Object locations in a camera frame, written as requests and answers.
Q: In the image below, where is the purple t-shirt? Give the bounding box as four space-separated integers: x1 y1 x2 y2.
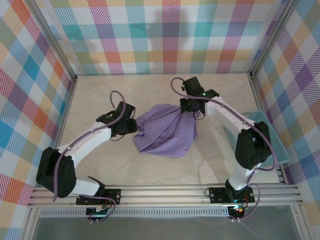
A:
132 103 202 159

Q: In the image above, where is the small electronics board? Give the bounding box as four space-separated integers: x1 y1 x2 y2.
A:
228 204 248 216
85 206 111 216

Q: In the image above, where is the light blue plastic basket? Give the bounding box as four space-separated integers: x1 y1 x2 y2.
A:
223 109 291 168

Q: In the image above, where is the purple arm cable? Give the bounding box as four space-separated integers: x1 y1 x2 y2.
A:
170 76 278 223
52 90 126 224

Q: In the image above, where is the aluminium mounting rail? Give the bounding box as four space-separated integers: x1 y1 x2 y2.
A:
27 184 305 209

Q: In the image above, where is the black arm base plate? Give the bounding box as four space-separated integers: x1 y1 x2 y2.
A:
209 186 256 204
75 188 122 206

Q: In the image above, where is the slotted grey cable duct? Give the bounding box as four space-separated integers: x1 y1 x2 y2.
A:
39 208 231 218

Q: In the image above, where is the aluminium frame post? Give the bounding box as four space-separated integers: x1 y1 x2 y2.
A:
23 0 78 82
248 0 301 81

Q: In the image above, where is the aluminium frame leg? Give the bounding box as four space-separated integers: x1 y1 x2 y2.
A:
21 207 42 240
291 204 309 240

